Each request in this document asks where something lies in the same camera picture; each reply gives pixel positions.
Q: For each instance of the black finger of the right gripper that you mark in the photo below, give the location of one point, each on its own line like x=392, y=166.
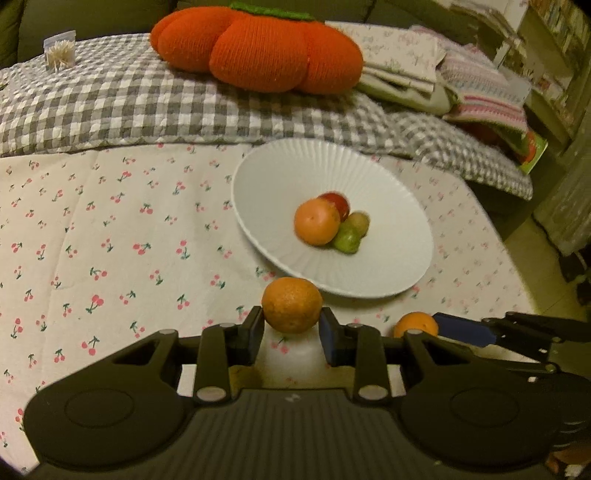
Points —
x=464, y=330

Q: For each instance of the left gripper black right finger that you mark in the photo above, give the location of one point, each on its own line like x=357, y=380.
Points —
x=360, y=347

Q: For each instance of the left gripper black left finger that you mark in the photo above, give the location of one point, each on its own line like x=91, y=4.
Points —
x=221, y=347

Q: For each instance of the small orange tangerine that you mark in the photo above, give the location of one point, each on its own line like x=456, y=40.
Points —
x=416, y=321

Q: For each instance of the green elongated fruit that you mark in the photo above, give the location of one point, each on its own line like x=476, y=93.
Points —
x=347, y=240

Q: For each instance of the small yellow-green fruit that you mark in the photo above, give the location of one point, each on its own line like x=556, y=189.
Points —
x=360, y=221

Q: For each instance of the red tomato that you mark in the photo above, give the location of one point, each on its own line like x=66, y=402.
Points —
x=339, y=201

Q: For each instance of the cherry print tablecloth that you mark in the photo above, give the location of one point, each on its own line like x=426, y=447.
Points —
x=102, y=248

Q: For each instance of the white ribbed plate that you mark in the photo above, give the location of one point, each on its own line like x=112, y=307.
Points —
x=274, y=179

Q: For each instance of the green red book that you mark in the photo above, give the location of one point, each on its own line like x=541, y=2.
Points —
x=536, y=147

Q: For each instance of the striped pink knit blanket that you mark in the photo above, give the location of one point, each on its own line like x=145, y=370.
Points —
x=481, y=93

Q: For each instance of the folded floral beige sheets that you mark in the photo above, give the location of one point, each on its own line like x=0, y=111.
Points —
x=400, y=66

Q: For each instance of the grey checked blanket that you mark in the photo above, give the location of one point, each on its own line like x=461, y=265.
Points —
x=119, y=93

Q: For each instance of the shelf with clutter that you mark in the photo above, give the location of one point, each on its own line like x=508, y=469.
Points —
x=543, y=48

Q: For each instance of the orange pumpkin cushion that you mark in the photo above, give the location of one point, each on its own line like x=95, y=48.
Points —
x=265, y=50

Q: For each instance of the clear cotton swab box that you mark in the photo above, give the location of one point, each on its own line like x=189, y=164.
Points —
x=59, y=51

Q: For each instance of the dark green sofa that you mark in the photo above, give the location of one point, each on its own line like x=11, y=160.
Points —
x=25, y=24

